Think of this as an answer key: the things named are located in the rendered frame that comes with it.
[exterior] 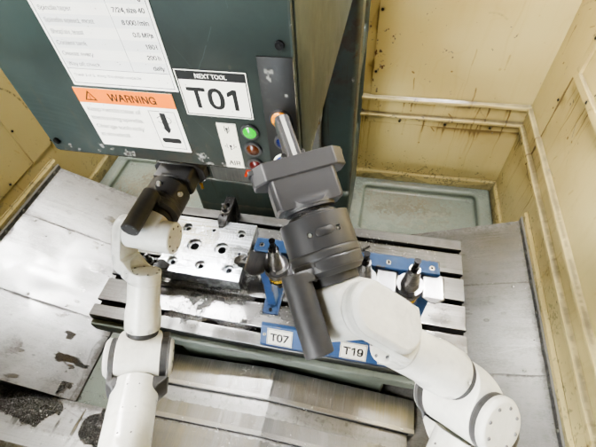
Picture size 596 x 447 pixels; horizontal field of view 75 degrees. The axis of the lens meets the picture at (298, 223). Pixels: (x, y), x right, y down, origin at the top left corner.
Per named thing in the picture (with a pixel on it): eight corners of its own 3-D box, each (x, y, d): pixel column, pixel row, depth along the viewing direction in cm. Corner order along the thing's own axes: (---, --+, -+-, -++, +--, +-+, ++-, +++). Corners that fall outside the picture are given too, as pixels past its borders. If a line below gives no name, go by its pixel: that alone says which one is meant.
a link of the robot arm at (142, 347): (174, 276, 85) (169, 356, 89) (123, 274, 82) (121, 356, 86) (169, 295, 75) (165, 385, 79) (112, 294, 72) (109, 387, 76)
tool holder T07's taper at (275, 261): (286, 258, 99) (285, 243, 94) (281, 273, 97) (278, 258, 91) (270, 254, 100) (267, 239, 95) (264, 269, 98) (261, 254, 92)
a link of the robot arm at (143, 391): (174, 362, 89) (162, 468, 72) (113, 363, 86) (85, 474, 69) (175, 329, 83) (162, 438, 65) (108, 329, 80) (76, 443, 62)
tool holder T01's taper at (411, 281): (419, 276, 94) (424, 261, 89) (420, 292, 91) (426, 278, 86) (399, 275, 95) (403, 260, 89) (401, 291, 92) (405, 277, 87)
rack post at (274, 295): (278, 316, 125) (267, 266, 101) (262, 313, 126) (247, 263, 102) (285, 288, 131) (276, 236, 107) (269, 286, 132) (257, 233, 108)
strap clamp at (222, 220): (230, 242, 144) (222, 217, 132) (222, 241, 144) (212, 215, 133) (240, 215, 152) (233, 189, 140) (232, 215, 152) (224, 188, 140)
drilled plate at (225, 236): (240, 289, 127) (238, 282, 123) (159, 276, 132) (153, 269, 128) (259, 233, 141) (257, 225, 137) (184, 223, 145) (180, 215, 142)
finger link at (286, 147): (281, 112, 49) (295, 157, 48) (279, 122, 52) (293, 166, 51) (269, 115, 49) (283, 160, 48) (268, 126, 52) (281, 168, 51)
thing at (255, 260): (262, 278, 98) (262, 276, 98) (242, 274, 99) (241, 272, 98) (269, 254, 102) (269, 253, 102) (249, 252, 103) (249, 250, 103)
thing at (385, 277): (396, 298, 93) (396, 296, 92) (373, 294, 94) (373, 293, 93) (397, 273, 97) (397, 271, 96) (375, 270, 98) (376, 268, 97)
